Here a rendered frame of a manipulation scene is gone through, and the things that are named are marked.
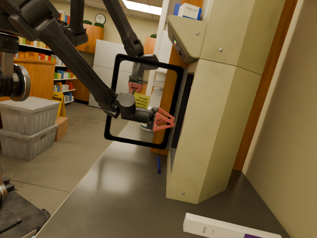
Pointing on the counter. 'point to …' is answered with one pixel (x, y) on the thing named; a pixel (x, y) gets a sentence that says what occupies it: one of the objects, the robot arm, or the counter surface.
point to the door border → (171, 104)
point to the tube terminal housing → (221, 95)
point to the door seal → (171, 106)
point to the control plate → (178, 47)
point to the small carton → (188, 11)
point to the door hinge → (177, 106)
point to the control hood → (187, 35)
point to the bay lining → (182, 110)
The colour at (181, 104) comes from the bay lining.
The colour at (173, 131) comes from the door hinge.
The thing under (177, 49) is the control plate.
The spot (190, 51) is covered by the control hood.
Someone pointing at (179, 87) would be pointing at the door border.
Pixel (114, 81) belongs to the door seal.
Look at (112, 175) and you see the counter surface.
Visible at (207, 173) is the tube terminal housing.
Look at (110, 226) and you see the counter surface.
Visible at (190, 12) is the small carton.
